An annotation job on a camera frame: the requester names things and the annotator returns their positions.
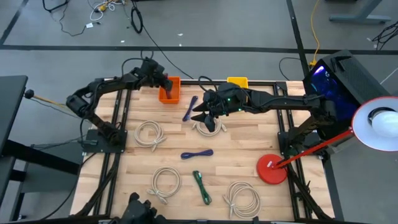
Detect black aluminium table frame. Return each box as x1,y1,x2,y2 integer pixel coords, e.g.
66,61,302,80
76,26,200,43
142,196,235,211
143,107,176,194
70,79,335,224

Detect yellow floor cable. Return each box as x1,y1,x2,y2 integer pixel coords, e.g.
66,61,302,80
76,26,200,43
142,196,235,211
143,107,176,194
309,0,322,68

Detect green black braided cable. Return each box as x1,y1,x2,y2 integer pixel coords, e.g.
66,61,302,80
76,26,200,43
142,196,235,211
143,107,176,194
192,170,213,206

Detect black computer case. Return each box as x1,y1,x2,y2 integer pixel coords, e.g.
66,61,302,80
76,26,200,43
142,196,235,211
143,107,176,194
302,49,391,141

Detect grey desk leg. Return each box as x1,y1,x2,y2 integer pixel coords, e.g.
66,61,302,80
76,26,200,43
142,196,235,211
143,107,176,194
328,0,392,24

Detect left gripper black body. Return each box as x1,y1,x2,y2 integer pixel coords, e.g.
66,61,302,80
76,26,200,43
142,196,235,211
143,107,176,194
136,58,166,88

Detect black cable tangle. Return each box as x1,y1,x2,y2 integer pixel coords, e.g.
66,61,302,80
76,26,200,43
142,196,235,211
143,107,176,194
371,20,398,50

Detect black coiled floor cable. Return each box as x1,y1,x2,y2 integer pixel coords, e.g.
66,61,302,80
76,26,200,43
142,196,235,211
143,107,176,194
129,0,195,80

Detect black desk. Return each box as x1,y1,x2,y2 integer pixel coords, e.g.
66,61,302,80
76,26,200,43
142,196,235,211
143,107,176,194
0,75,81,224

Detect beige cable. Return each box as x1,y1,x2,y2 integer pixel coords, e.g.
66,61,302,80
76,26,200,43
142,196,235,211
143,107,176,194
222,180,262,220
146,166,183,205
134,120,167,153
191,116,228,138

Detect red desk lamp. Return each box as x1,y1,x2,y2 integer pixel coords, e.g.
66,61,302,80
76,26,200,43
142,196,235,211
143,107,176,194
256,96,398,185

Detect wooden stick black knob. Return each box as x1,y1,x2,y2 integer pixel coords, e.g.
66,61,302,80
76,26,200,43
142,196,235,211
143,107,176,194
24,89,65,109

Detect thin black cable loop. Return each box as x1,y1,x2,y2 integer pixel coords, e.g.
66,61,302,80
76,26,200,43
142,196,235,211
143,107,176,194
278,57,302,82

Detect black bulky device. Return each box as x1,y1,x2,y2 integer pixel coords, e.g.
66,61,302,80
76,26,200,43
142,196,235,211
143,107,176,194
108,192,169,224

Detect yellow plastic basket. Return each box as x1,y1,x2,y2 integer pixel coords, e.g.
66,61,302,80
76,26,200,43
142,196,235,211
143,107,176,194
226,77,249,90

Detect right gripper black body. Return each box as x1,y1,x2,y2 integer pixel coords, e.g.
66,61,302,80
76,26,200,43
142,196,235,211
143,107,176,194
203,83,249,116

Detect white cable bundle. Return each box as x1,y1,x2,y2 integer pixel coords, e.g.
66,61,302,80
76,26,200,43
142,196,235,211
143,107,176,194
89,0,127,22

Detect orange plastic basket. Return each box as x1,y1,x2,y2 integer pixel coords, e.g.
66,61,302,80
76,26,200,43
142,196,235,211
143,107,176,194
158,76,182,105

